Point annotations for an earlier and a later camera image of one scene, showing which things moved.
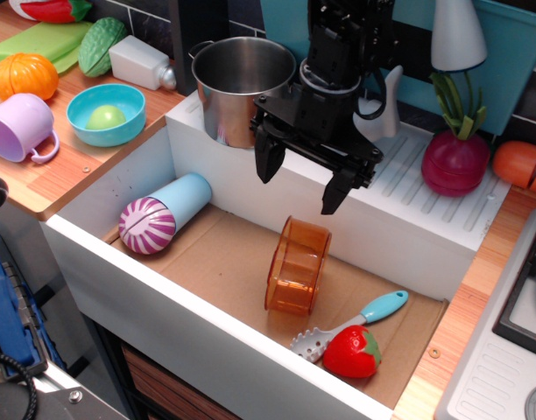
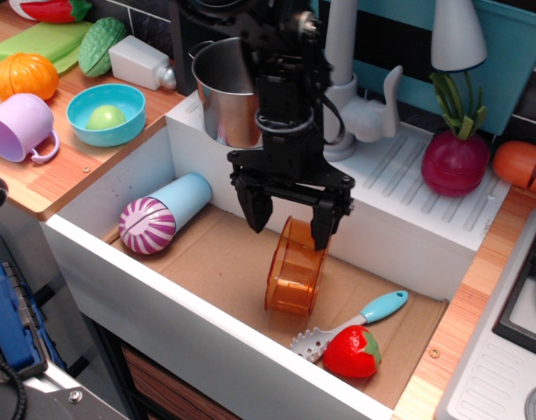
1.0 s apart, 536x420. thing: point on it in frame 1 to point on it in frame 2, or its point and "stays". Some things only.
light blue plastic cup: [186, 198] stays
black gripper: [315, 122] to [292, 161]
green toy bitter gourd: [98, 37] stays
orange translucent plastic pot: [297, 267] stays
